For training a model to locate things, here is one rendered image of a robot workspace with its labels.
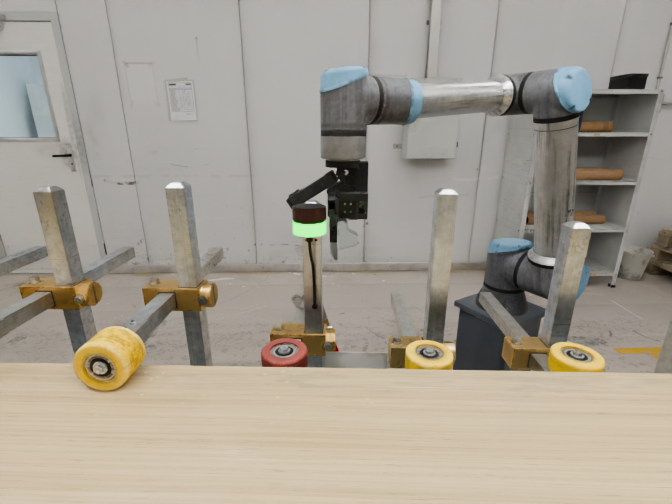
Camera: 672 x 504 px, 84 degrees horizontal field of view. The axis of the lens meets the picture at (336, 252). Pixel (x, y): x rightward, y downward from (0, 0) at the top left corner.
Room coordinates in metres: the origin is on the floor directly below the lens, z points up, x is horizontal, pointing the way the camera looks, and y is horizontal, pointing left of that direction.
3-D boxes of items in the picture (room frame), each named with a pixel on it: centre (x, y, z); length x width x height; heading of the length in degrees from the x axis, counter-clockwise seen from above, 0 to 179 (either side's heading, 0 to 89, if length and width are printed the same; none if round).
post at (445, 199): (0.68, -0.20, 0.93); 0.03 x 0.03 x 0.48; 88
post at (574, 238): (0.68, -0.45, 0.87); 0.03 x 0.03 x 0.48; 88
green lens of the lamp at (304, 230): (0.64, 0.05, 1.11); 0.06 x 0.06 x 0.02
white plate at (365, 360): (0.71, 0.02, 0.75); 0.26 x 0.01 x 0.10; 88
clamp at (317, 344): (0.69, 0.07, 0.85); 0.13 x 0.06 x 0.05; 88
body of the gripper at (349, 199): (0.77, -0.02, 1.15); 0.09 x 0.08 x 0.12; 88
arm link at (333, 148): (0.77, -0.01, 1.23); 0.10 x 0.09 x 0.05; 178
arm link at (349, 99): (0.77, -0.02, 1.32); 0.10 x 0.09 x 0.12; 120
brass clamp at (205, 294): (0.70, 0.32, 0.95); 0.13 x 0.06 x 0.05; 88
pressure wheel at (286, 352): (0.56, 0.09, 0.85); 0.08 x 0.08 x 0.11
